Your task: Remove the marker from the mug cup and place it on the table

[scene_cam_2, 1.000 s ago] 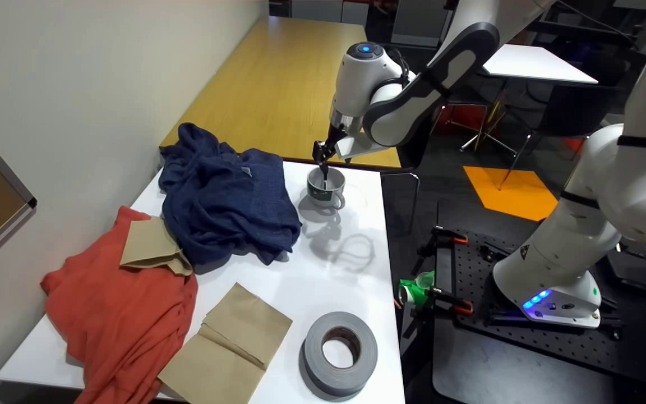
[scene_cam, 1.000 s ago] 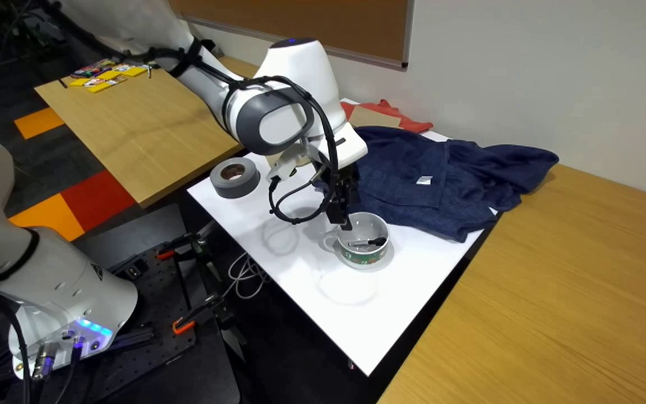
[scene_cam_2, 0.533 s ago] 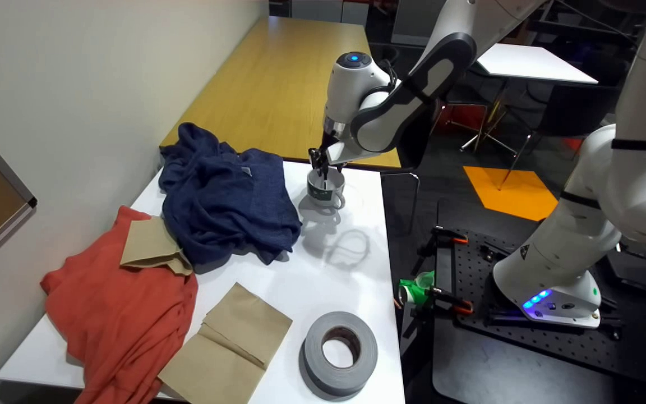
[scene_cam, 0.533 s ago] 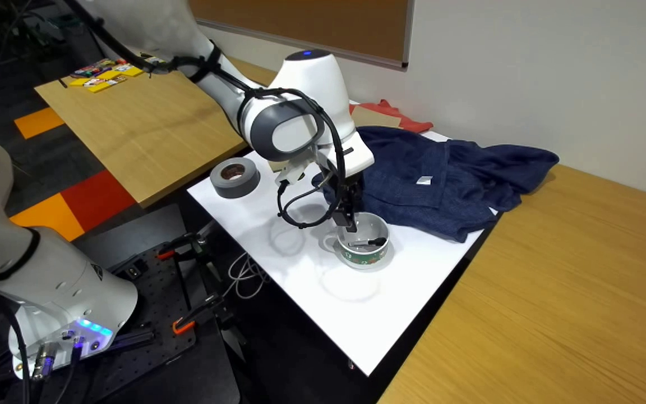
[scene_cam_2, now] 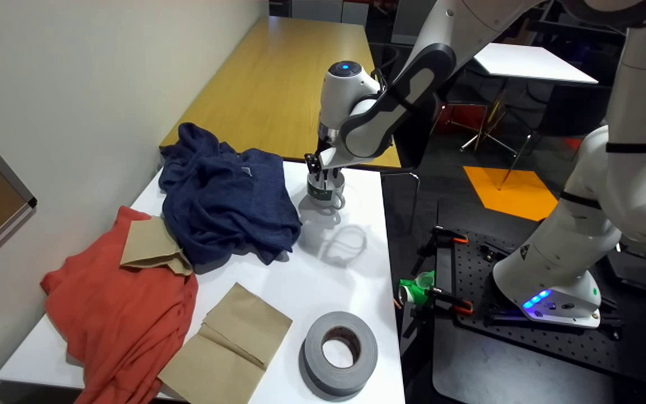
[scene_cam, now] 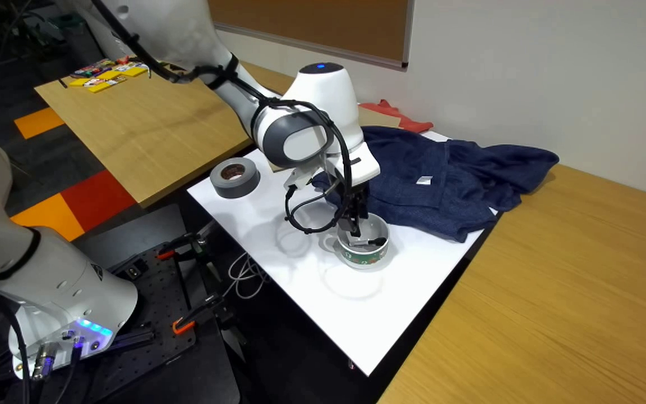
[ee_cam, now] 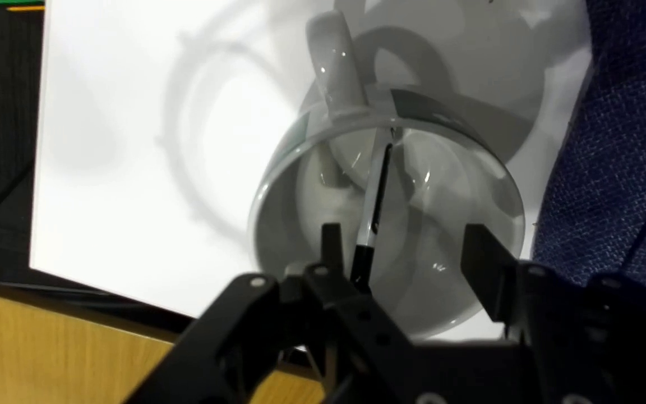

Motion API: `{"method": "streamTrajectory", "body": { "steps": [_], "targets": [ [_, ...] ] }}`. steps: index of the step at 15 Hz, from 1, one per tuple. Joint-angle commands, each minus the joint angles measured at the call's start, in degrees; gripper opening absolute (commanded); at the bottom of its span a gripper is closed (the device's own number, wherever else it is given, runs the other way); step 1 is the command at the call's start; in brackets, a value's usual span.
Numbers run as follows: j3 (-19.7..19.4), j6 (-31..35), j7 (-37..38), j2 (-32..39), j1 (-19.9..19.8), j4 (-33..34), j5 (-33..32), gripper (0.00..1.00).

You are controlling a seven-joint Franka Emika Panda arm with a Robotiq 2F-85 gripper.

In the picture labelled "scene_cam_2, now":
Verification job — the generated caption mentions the navy blue cloth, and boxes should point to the navy blue cloth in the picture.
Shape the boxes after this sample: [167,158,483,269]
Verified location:
[156,122,306,276]

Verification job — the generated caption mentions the orange handled clamp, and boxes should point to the orange handled clamp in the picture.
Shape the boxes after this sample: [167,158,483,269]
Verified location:
[429,285,481,318]
[430,225,474,250]

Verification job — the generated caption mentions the tan folded cloth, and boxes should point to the tan folded cloth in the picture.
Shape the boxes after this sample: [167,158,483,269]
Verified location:
[156,281,297,404]
[117,214,198,278]

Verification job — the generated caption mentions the light wooden table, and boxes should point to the light wooden table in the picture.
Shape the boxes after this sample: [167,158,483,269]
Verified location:
[159,15,404,170]

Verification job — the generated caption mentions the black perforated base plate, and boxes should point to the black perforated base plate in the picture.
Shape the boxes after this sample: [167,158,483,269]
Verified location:
[429,229,646,396]

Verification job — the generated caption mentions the grey duct tape roll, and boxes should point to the grey duct tape roll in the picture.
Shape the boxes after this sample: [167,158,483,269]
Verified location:
[297,309,381,403]

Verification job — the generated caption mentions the white mug with green band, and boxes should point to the white mug with green band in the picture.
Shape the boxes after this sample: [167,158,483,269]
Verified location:
[306,173,347,211]

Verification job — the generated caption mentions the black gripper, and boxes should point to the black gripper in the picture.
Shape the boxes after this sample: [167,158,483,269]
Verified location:
[303,146,346,183]

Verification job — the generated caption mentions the black metal stand legs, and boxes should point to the black metal stand legs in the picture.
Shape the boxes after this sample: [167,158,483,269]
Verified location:
[457,74,542,192]

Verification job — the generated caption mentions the small white table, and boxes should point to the small white table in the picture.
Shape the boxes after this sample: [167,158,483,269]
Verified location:
[474,41,601,87]

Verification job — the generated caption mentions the red orange cloth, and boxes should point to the red orange cloth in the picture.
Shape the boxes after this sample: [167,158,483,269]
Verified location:
[38,205,199,404]

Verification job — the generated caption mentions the green crumpled object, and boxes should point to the green crumpled object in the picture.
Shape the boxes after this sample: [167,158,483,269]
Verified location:
[399,269,440,308]

